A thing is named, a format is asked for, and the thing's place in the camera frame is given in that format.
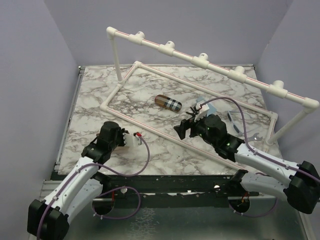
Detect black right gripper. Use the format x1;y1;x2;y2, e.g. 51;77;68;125
174;110;218;147

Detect plaid glasses case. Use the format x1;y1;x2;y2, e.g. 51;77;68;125
154;94;182;113

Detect pink glasses case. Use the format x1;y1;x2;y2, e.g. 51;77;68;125
113;146;130;154

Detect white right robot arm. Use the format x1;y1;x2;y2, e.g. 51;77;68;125
174;114;320;214

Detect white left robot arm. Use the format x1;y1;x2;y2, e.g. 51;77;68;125
27;121;129;240

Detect black blue sunglasses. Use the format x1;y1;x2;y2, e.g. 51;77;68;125
185;106;200;118

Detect light blue sunglasses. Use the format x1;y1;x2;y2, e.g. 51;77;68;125
226;109;253;137

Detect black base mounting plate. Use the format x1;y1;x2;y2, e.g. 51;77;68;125
92;172;258;209

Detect silver wrench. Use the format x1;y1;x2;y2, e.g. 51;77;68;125
247;132;263;142

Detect white PVC pipe rack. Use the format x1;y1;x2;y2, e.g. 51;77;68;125
99;26;320;170

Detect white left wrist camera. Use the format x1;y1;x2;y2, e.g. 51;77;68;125
122;132;143;147

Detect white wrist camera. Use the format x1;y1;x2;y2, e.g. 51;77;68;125
194;102;210;122
122;132;143;147

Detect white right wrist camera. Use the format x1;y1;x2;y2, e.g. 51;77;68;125
194;102;210;122

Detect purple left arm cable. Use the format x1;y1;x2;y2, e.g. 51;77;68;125
36;136;151;238

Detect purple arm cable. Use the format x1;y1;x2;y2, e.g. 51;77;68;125
36;136;151;238
199;96;320;218

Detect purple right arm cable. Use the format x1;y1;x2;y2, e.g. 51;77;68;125
199;96;320;218

